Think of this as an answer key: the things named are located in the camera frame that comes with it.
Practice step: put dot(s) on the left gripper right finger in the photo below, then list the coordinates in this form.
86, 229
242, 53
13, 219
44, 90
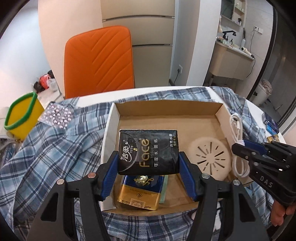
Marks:
240, 218

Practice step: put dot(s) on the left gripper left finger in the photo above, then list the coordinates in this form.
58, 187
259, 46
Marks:
55, 219

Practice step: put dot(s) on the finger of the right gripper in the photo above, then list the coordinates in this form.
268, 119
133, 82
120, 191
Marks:
256, 147
245, 153

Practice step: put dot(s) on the beige round vented disc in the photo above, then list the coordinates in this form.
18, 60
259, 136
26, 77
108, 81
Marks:
211, 156

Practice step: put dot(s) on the yellow blue cigarette pack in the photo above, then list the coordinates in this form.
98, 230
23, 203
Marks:
141, 191

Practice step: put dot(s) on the black face tissue pack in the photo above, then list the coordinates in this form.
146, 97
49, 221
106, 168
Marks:
148, 152

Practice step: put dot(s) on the green sponge pad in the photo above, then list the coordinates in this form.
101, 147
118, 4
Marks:
163, 191

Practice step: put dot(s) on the right hand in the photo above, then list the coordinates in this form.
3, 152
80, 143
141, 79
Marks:
278, 212

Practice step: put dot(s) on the gold blue cigarette pack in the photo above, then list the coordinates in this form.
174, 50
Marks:
272, 138

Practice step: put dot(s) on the dark blue small box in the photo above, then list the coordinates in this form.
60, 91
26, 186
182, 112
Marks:
271, 125

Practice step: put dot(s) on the shallow cardboard box tray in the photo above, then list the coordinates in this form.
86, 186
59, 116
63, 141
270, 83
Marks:
191, 119

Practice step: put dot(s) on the white trash can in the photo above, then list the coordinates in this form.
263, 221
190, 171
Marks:
262, 92

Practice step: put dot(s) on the blue plaid shirt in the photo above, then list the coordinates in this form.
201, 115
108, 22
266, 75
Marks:
49, 153

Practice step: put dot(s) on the dark bathroom door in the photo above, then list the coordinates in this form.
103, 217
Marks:
279, 70

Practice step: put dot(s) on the beige bathroom vanity cabinet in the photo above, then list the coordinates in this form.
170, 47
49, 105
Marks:
230, 62

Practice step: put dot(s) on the rhinestone studded fabric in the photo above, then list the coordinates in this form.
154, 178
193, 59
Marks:
57, 115

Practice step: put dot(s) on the white hair dryer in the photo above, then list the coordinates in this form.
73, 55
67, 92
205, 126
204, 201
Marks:
245, 50

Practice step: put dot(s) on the yellow bin green rim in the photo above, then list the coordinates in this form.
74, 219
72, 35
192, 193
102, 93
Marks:
23, 115

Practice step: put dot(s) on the red bag on floor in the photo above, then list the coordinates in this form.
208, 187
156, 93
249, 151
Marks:
43, 82

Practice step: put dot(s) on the mirror cabinet with shelves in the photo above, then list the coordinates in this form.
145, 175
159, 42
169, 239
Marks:
234, 10

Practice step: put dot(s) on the orange quilted chair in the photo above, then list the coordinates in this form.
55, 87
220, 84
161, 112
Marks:
98, 61

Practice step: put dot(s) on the beige three-door refrigerator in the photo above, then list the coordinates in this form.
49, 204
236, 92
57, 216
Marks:
151, 25

